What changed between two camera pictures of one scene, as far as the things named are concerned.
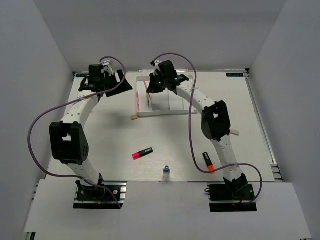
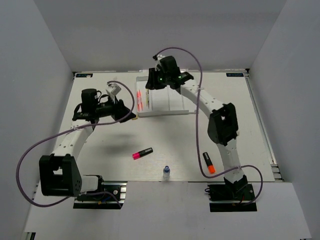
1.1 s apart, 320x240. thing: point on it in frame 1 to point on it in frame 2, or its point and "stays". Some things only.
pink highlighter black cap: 137,155 stays
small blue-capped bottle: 166,172 stays
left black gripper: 125,87 to 120,111
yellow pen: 147,98 stays
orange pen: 146,86 to 140,100
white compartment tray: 165,103 stays
